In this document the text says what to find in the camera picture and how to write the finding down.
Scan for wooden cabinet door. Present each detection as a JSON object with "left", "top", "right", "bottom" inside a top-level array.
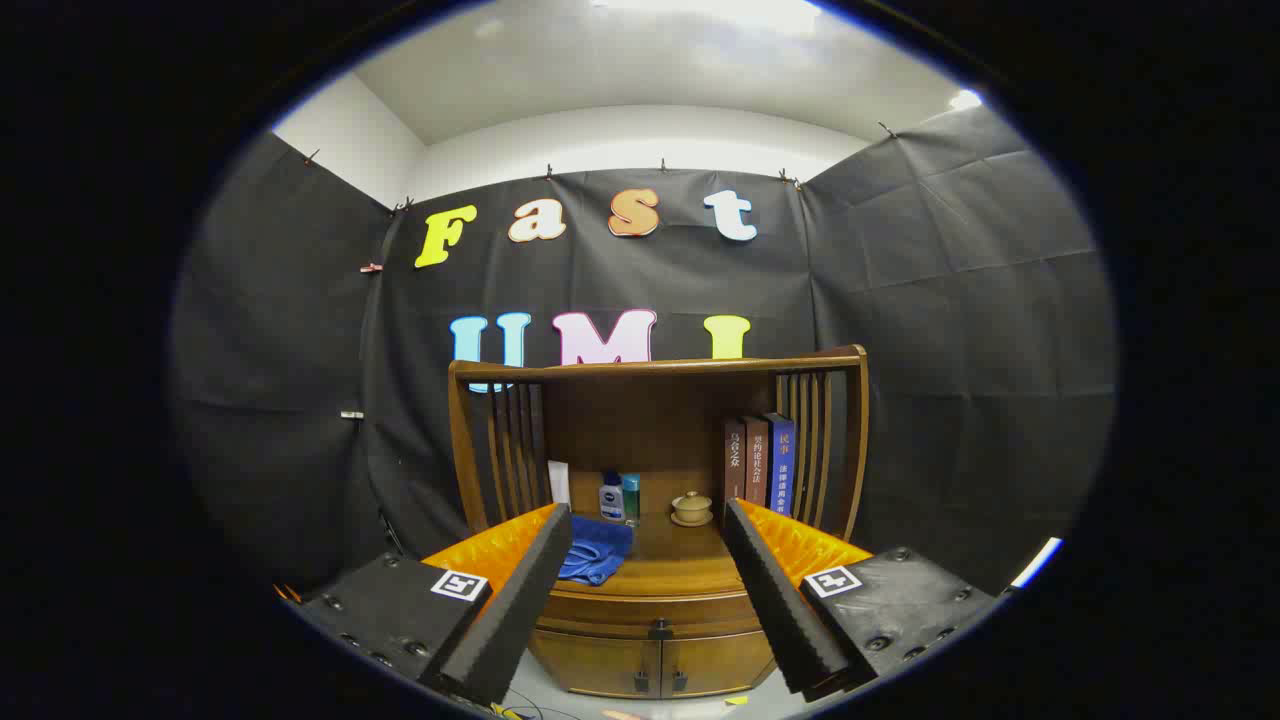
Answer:
[
  {"left": 530, "top": 630, "right": 662, "bottom": 699},
  {"left": 659, "top": 630, "right": 777, "bottom": 697}
]

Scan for brown wooden cabinet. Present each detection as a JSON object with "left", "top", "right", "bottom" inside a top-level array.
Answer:
[{"left": 447, "top": 345, "right": 869, "bottom": 701}]

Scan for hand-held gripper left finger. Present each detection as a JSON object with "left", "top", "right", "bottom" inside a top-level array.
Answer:
[{"left": 275, "top": 503, "right": 574, "bottom": 707}]

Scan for blue book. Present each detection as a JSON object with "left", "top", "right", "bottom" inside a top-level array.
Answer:
[{"left": 765, "top": 411, "right": 797, "bottom": 517}]

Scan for blue folded towel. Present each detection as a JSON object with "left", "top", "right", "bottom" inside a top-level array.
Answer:
[{"left": 558, "top": 515, "right": 635, "bottom": 587}]

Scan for reddish brown book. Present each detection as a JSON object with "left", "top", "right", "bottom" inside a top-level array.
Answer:
[{"left": 744, "top": 415, "right": 771, "bottom": 511}]

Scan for brown wooden countertop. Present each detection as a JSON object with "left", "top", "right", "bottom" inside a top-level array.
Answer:
[{"left": 555, "top": 512, "right": 746, "bottom": 599}]

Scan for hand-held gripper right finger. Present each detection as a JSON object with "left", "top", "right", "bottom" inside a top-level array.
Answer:
[{"left": 722, "top": 498, "right": 1001, "bottom": 703}]

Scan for brown wooden drawer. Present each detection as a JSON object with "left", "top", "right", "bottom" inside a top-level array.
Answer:
[{"left": 535, "top": 590, "right": 771, "bottom": 641}]

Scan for white panel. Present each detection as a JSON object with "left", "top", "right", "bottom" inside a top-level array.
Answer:
[{"left": 1010, "top": 537, "right": 1063, "bottom": 589}]

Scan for dark brown book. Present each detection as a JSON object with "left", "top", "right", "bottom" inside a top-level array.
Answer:
[{"left": 724, "top": 418, "right": 748, "bottom": 506}]

